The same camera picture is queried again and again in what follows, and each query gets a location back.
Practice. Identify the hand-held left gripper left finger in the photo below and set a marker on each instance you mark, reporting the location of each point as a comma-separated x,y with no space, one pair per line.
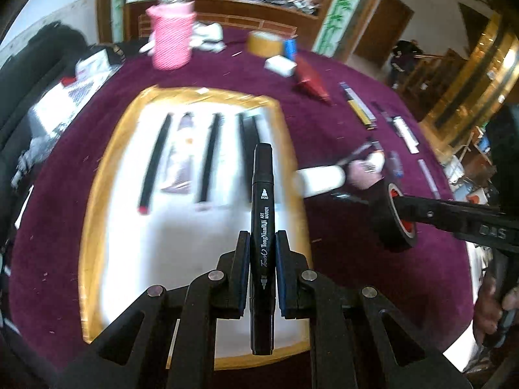
242,267

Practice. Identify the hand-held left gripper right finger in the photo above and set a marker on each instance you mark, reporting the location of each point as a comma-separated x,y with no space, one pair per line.
282,267

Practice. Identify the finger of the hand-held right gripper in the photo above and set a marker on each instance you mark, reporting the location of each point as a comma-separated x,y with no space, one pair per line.
429,210

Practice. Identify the black tape roll red core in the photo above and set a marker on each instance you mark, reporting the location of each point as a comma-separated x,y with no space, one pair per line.
389,214

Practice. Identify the black art marker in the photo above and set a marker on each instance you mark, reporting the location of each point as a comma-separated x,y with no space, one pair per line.
263,194

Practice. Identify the pink fluffy brooch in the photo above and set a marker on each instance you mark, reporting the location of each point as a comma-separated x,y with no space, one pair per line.
361,176

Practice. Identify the black gel pen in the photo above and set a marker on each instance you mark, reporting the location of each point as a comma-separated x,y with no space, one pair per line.
357,154

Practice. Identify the white pill bottle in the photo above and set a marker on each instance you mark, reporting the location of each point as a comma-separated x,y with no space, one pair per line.
320,179

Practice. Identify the yellow-rimmed white tray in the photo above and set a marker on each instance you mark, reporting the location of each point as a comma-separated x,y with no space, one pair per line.
142,251

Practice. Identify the black marker white tip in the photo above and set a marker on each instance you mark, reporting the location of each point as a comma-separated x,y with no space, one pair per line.
211,158

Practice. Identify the pale floral tube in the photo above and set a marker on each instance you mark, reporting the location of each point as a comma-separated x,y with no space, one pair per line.
180,158

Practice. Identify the black pen with red end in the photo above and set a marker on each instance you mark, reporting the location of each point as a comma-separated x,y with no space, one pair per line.
156,158

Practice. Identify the person's right hand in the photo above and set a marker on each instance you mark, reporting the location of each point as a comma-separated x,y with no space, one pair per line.
485,312

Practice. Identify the thin clear pen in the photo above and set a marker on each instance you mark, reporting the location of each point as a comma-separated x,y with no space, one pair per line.
429,178

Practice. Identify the translucent ballpoint pen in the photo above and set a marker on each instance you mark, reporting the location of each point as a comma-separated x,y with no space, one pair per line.
395,164

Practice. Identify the white pen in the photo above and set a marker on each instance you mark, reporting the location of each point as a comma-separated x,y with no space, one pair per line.
405,131

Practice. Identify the thin black pen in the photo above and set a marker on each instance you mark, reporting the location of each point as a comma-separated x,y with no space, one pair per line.
383,111

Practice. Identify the gold framed partition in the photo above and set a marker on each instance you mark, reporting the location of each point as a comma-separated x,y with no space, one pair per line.
478,89

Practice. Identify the red pouch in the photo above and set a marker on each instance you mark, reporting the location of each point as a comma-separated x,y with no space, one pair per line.
310,79

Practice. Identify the wooden door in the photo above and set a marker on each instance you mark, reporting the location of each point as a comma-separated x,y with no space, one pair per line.
383,28

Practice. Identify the white eraser block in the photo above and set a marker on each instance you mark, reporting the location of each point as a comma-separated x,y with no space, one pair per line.
279,65

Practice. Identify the small blue cylinder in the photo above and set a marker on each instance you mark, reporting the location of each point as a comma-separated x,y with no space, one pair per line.
290,48

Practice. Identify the yellow tape roll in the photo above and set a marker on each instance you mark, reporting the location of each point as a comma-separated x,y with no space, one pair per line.
265,44

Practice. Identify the white paper label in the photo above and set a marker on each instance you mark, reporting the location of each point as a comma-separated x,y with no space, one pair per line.
24,206

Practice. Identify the white glove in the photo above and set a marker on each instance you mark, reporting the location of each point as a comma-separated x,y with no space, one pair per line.
148,44
206,36

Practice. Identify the pink knitted jar cover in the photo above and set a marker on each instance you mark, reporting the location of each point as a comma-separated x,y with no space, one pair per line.
172,36

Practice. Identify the bubble wrap bag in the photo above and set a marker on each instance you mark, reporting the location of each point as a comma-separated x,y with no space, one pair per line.
69,97

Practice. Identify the white packet red print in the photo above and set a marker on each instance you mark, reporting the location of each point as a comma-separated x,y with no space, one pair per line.
95,65

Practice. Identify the wooden counter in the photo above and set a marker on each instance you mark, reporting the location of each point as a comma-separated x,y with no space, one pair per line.
243,14

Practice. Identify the bamboo print wall panel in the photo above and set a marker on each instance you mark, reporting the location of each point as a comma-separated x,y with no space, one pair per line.
338,12
117,4

